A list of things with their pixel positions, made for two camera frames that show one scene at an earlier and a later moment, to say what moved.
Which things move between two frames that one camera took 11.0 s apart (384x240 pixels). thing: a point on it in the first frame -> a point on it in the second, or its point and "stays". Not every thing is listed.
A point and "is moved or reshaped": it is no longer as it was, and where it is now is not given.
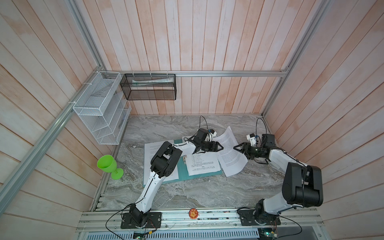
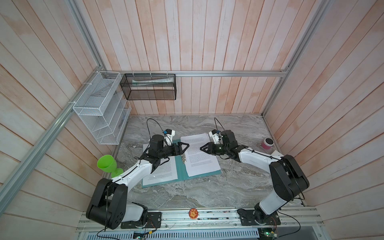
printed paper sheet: x=230 y=158 is moved or reshaped
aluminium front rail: x=203 y=221 stays
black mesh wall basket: x=149 y=86 stays
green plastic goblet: x=108 y=164 stays
